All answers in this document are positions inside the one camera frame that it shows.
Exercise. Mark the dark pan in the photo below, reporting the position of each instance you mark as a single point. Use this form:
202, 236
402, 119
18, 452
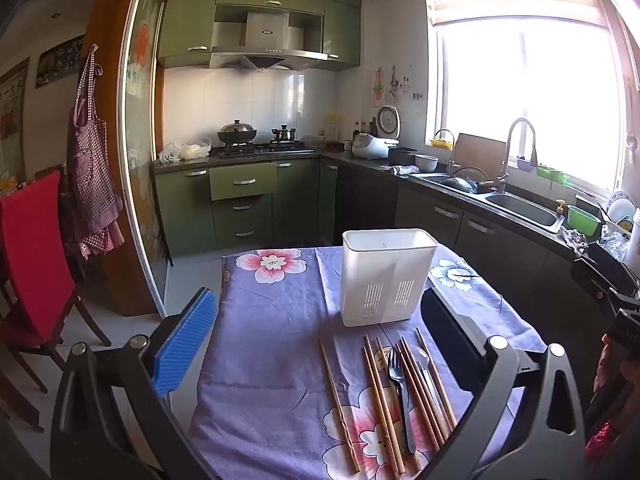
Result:
462, 185

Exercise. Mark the steel double sink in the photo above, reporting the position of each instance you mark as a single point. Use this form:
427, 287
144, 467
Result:
525, 212

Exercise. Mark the white rice cooker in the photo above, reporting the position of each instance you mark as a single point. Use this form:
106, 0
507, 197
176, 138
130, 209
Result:
370, 146

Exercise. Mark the green cabinet drawer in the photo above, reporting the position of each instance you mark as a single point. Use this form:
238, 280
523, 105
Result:
242, 181

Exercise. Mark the green plastic basin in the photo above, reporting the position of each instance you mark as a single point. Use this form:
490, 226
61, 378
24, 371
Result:
582, 220

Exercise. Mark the green base cabinets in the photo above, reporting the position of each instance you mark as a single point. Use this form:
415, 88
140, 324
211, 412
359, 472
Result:
185, 210

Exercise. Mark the glass sliding door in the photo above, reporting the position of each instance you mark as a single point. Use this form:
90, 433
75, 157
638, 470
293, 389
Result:
140, 160

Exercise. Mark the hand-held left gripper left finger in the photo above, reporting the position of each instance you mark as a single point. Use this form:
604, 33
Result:
185, 340

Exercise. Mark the wooden cutting board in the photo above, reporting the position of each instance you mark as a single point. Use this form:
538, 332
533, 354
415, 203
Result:
480, 155

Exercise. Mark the green sill tray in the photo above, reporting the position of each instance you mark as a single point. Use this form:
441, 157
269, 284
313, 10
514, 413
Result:
552, 175

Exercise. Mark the framed wall picture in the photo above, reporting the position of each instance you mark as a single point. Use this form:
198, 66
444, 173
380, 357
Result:
12, 120

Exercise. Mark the crumpled foil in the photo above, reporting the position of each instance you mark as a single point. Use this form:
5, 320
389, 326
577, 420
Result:
612, 247

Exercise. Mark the steel range hood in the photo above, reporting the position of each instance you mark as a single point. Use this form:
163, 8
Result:
267, 40

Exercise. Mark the dark stone kitchen countertop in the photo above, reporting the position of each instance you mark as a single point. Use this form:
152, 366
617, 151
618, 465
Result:
370, 164

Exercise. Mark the crumpled dish cloth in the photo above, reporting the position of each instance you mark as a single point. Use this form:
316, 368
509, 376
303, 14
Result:
400, 170

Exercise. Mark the black plastic fork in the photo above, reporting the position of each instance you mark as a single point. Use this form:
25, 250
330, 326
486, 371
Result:
400, 385

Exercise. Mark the tall steel kitchen faucet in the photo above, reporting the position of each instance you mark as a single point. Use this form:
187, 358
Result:
510, 132

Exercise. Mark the kitchen window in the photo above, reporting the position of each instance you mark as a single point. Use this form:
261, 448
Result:
530, 85

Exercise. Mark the green wall cabinets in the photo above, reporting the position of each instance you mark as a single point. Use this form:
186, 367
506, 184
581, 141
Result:
187, 20

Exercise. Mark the white plastic spoon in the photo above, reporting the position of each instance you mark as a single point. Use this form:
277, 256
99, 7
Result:
423, 356

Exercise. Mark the black inner cooker pot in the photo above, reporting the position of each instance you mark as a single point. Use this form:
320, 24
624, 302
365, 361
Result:
402, 156

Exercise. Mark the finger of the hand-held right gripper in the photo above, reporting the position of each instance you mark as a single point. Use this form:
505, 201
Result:
595, 280
612, 262

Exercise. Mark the dark crumpled cloth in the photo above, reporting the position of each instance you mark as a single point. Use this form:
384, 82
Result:
575, 241

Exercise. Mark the white plastic container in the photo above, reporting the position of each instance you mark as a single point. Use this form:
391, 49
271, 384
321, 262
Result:
634, 240

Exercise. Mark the white bowl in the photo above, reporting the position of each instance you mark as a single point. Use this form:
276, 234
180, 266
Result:
426, 162

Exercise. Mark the red covered wooden chair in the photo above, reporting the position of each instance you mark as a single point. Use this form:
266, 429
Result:
35, 260

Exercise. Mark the person's right hand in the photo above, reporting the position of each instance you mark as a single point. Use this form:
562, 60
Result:
607, 365

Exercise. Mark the cluster of sauce bottles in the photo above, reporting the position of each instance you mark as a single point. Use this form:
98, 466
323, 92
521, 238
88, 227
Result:
364, 130

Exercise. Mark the purple floral tablecloth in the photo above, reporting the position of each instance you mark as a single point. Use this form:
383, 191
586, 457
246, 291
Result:
270, 340

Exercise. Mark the plastic bag with food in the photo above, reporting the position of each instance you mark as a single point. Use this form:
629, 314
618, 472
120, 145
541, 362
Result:
190, 151

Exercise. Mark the white plate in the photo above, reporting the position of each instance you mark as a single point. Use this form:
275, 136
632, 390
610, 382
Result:
621, 209

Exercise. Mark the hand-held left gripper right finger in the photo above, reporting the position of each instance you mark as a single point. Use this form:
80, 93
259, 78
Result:
450, 330

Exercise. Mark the yellow sill tray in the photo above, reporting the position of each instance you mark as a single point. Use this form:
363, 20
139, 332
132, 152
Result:
441, 144

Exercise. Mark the small steel faucet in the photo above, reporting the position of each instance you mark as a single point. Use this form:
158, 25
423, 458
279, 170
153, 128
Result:
451, 152

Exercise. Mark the white plastic utensil holder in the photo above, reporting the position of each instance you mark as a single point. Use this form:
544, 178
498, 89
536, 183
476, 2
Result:
385, 275

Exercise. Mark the small yellow tap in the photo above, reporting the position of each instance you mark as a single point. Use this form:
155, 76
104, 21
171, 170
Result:
561, 206

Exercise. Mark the checked apron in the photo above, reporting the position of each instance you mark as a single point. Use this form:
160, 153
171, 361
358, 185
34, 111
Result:
92, 170

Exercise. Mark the purple sink holder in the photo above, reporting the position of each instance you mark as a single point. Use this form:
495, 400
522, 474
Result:
525, 164

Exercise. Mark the black wok with lid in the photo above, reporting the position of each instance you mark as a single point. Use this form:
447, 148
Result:
236, 133

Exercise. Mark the hanging wall utensils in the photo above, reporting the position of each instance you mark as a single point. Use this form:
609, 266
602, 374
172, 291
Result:
382, 87

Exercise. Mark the gas stove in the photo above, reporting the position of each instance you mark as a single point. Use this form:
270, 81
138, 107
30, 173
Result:
265, 150

